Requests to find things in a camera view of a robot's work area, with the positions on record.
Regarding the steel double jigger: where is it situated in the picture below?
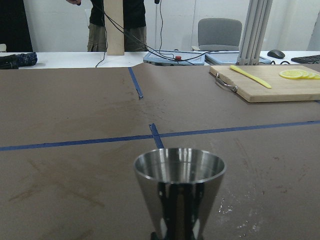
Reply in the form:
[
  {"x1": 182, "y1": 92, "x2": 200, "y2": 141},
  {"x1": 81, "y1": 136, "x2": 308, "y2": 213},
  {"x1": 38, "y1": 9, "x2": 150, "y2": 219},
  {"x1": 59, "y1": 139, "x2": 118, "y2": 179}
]
[{"x1": 133, "y1": 148, "x2": 227, "y2": 240}]

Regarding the teach pendant with red button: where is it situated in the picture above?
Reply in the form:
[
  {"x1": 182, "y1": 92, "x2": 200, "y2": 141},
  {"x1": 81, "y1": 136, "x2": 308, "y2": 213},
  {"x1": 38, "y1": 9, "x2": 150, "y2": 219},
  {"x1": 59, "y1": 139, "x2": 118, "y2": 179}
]
[{"x1": 143, "y1": 49, "x2": 206, "y2": 66}]

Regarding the person in black shirt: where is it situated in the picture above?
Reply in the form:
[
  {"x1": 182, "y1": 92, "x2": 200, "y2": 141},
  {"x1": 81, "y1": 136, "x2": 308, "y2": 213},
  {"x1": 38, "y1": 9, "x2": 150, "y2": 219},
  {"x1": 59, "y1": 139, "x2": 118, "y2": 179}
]
[{"x1": 66, "y1": 0, "x2": 147, "y2": 53}]

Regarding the grey office chair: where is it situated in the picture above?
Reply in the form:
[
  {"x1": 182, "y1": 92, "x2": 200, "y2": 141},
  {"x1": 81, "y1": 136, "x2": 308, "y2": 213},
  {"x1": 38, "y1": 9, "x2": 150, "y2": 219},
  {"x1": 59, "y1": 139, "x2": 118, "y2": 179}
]
[{"x1": 197, "y1": 18, "x2": 243, "y2": 51}]

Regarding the yellow plastic knife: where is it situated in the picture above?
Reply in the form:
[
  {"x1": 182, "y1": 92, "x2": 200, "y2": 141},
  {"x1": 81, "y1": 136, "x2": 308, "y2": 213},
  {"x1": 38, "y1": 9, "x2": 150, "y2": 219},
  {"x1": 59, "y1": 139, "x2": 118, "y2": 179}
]
[{"x1": 229, "y1": 65, "x2": 272, "y2": 89}]

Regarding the light wooden board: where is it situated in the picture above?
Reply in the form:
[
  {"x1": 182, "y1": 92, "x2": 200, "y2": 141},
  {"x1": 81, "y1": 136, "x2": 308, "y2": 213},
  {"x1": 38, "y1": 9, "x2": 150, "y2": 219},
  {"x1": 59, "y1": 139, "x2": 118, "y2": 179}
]
[{"x1": 103, "y1": 0, "x2": 125, "y2": 56}]

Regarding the bamboo cutting board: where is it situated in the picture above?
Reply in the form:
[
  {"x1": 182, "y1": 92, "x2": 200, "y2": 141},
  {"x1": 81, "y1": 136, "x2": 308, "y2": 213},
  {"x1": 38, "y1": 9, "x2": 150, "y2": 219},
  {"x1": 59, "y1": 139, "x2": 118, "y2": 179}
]
[{"x1": 210, "y1": 64, "x2": 320, "y2": 103}]

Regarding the black computer mouse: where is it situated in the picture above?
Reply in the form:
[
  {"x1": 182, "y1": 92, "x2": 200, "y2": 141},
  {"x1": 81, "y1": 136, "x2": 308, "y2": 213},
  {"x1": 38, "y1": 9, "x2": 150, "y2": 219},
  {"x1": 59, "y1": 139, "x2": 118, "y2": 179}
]
[{"x1": 267, "y1": 49, "x2": 286, "y2": 59}]

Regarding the back lemon slice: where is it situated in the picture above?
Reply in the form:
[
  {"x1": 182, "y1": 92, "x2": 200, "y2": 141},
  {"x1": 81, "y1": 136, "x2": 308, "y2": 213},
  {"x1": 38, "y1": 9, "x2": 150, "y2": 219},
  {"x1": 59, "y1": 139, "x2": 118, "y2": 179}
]
[{"x1": 312, "y1": 73, "x2": 320, "y2": 80}]

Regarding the black keyboard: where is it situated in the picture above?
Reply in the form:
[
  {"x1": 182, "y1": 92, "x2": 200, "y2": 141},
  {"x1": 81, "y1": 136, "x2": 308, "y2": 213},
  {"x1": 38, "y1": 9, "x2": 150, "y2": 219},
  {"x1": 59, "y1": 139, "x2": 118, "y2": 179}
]
[{"x1": 291, "y1": 54, "x2": 320, "y2": 64}]

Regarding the aluminium frame post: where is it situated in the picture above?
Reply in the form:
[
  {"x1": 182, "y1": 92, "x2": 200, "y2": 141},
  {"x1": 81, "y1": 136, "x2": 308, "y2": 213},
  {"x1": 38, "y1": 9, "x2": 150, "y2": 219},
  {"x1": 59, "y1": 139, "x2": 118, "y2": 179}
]
[{"x1": 236, "y1": 0, "x2": 273, "y2": 66}]

